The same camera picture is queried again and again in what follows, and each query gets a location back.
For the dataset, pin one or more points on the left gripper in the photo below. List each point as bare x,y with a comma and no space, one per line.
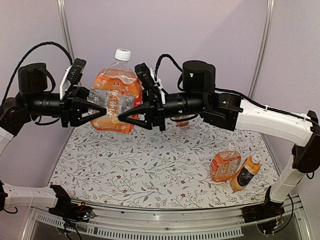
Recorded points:
71,108

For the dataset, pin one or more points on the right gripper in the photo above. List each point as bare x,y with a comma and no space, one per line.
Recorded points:
152,111

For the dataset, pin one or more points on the orange tea bottle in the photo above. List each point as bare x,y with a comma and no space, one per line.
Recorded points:
225,164
118,89
182,124

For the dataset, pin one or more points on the white bottle cap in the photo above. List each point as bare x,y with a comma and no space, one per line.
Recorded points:
159,171

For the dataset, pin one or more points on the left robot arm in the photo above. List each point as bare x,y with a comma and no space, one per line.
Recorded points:
36,98

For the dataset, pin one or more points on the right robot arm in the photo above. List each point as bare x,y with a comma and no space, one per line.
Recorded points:
229,110

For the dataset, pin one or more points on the dark label orange bottle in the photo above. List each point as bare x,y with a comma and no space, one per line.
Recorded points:
245,174

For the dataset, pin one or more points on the floral patterned table mat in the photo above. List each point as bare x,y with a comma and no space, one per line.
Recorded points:
121,169

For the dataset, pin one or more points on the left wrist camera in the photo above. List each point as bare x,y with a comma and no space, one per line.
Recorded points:
72,76

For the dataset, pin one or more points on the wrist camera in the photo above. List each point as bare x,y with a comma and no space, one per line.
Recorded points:
150,85
72,76

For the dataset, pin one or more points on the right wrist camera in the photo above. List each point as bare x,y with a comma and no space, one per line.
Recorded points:
150,85

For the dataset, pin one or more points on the left aluminium frame post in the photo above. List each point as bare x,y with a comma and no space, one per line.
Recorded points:
65,27

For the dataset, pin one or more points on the aluminium frame post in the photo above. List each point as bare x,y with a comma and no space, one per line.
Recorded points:
263,47
65,27

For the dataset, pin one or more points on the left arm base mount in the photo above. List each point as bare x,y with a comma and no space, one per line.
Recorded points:
78,212

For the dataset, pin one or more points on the aluminium front rail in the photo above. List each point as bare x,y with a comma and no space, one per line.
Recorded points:
127,223

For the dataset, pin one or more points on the right aluminium frame post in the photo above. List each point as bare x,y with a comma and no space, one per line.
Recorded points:
263,47

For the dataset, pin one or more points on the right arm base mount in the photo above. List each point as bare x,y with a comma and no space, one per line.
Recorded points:
263,211

